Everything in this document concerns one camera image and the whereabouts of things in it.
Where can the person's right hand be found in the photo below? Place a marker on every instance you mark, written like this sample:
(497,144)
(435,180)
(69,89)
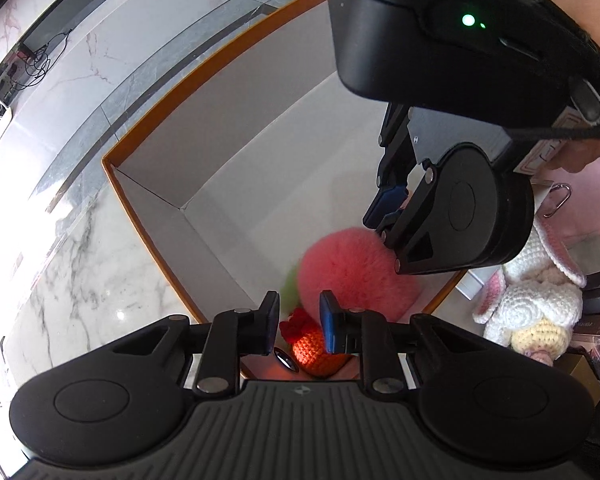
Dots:
(580,157)

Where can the orange cardboard box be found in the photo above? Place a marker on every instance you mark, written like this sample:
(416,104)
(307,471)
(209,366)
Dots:
(260,160)

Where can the white marble TV cabinet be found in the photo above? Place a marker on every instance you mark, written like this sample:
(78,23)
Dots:
(130,35)

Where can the orange crochet toy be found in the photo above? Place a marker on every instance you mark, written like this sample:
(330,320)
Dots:
(315,355)

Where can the pink fluffy plush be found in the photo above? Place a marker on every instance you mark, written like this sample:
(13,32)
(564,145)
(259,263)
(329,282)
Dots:
(345,265)

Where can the pink gift bag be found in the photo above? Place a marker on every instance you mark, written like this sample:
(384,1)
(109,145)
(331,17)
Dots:
(590,200)

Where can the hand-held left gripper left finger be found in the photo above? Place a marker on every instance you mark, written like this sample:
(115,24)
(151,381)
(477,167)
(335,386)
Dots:
(271,322)

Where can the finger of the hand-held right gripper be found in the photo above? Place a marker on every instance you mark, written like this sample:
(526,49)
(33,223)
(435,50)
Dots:
(380,210)
(396,160)

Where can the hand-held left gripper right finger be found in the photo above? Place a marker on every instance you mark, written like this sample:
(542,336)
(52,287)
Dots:
(330,330)

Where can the white crochet bunny doll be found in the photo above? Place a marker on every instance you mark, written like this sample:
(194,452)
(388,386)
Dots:
(525,305)

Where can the tan box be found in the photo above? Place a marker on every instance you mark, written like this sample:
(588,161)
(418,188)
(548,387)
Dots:
(577,367)

